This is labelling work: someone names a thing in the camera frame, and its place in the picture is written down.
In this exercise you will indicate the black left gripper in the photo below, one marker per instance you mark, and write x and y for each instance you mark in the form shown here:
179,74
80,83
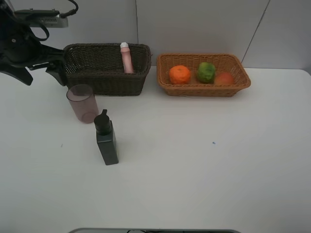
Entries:
21,34

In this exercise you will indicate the green lime fruit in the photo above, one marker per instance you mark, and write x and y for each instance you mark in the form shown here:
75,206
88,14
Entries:
206,73

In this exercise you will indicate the brown bread bun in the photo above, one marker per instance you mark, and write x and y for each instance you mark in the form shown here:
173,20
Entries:
224,78

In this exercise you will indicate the translucent pink cup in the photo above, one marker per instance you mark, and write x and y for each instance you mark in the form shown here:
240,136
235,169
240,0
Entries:
83,102

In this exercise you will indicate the orange tangerine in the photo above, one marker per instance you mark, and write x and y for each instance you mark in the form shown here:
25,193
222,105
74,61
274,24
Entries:
179,75

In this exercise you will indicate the orange wicker basket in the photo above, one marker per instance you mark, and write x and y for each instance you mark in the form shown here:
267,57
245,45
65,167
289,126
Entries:
223,63

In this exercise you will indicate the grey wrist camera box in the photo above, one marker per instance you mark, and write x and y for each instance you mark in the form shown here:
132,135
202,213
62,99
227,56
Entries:
47,18

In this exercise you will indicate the black pump bottle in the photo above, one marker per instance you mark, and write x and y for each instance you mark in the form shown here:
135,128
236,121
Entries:
106,139

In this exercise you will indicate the pink bottle white cap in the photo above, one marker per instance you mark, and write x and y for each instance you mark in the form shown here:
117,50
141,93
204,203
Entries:
126,58

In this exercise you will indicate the dark brown wicker basket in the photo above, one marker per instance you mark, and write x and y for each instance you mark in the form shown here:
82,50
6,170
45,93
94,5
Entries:
100,66

